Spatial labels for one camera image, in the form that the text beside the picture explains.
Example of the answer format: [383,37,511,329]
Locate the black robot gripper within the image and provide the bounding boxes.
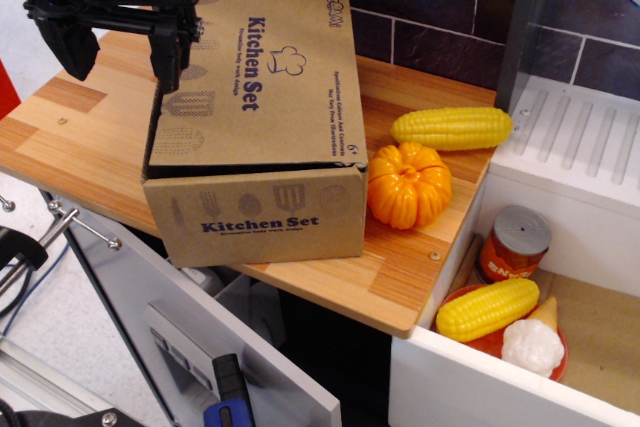
[24,0,200,94]

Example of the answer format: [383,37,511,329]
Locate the brown kitchen set cardboard box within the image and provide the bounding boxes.
[143,0,368,268]

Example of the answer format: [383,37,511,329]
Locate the white open cabinet door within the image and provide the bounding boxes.
[66,208,342,426]

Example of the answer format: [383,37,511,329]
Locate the red object at left edge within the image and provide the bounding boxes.
[0,62,21,119]

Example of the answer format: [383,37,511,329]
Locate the metal bar clamp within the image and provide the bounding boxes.
[1,200,123,295]

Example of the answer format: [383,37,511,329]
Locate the orange toy pumpkin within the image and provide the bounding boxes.
[367,142,453,230]

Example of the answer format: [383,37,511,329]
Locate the yellow toy corn on counter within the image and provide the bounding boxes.
[390,107,513,151]

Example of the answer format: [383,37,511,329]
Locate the orange toy soup can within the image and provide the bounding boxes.
[477,206,552,284]

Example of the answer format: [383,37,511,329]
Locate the yellow toy corn on plate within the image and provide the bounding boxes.
[436,278,540,342]

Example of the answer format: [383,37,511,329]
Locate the white dish drying rack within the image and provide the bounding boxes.
[490,76,639,215]

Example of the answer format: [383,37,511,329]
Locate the beige toy ice cream cone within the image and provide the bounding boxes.
[528,296,558,332]

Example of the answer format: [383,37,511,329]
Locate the white toy cauliflower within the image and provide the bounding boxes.
[501,319,565,378]

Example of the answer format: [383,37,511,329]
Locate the white toy sink basin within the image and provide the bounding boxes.
[388,167,639,426]

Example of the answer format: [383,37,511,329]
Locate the blue cable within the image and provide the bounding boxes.
[0,241,71,338]

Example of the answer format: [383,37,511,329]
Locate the black and blue clamp handle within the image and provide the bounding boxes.
[203,354,256,427]

